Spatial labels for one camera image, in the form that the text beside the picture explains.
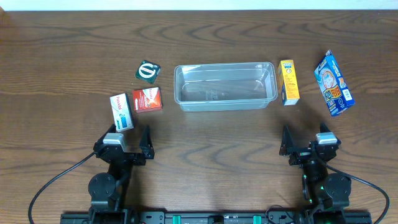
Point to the dark green square box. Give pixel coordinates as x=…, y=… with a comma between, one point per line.
x=147, y=71

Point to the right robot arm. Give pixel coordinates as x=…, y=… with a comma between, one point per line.
x=327, y=193

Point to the clear plastic container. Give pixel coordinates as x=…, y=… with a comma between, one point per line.
x=225, y=86

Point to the yellow cough syrup box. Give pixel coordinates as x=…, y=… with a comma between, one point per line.
x=288, y=89

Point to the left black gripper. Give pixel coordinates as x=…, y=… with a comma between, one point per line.
x=147, y=149

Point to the blue fever patch box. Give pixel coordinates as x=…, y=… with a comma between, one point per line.
x=333, y=87

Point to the red medicine box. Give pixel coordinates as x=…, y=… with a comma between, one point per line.
x=146, y=100

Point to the white Panadol box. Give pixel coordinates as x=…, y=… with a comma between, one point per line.
x=121, y=112

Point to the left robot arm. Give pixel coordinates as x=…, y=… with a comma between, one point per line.
x=108, y=189

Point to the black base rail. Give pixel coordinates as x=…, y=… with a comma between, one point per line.
x=271, y=216

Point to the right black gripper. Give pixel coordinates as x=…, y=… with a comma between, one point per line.
x=304, y=152

